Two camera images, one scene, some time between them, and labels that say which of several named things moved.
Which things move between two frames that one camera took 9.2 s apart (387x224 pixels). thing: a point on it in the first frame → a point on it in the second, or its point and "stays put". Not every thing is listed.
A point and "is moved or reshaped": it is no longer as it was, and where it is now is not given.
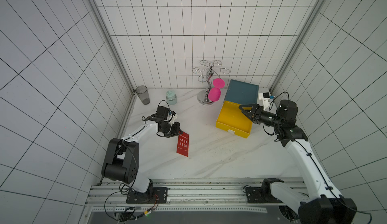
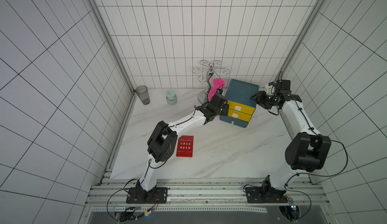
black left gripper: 176,130 → 225,110
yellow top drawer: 231,117 is moved or reshaped
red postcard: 183,144 is moved or reshaped
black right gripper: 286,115 → 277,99
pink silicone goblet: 214,93 stays put
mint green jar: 171,97 stays put
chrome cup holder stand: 203,97 stays put
